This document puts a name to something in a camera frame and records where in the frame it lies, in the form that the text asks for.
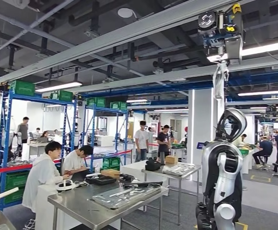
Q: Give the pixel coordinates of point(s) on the black laptop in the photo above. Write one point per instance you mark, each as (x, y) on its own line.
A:
(80, 176)

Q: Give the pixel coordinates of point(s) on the black plastic tray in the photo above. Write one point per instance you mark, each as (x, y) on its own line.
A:
(100, 180)

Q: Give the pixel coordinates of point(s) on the flat cardboard box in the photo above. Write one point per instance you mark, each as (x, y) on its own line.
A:
(110, 173)

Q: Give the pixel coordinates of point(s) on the round white ceiling fixture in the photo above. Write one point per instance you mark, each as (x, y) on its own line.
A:
(125, 12)

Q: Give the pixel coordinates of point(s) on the grey sheet metal panel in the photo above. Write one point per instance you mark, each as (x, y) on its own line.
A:
(180, 169)
(127, 196)

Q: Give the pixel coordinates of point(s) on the silver black humanoid robot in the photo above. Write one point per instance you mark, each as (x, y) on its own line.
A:
(221, 177)

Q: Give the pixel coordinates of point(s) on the white square pillar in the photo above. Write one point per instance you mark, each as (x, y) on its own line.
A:
(201, 127)

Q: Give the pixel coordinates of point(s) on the black bag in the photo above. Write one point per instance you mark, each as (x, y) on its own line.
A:
(152, 165)

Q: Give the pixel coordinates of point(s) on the white VR headset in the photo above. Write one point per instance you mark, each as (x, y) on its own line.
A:
(66, 185)

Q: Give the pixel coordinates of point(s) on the ceiling light strip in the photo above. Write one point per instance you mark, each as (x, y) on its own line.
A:
(57, 87)
(266, 93)
(268, 47)

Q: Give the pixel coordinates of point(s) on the small cardboard box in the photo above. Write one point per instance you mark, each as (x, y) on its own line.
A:
(171, 159)

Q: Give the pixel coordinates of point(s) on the white table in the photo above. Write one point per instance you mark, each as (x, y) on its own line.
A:
(43, 209)
(134, 168)

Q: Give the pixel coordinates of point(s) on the red barrier belt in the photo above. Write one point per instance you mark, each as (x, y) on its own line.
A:
(9, 168)

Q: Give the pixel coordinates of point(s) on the overhead hoist trolley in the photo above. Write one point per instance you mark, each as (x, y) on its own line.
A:
(221, 28)

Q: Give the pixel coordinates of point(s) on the black elongated part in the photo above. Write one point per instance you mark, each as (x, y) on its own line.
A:
(141, 184)

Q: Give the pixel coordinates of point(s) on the green plastic crate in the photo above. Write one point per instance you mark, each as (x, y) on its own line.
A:
(64, 96)
(111, 163)
(118, 106)
(96, 102)
(14, 196)
(23, 88)
(17, 180)

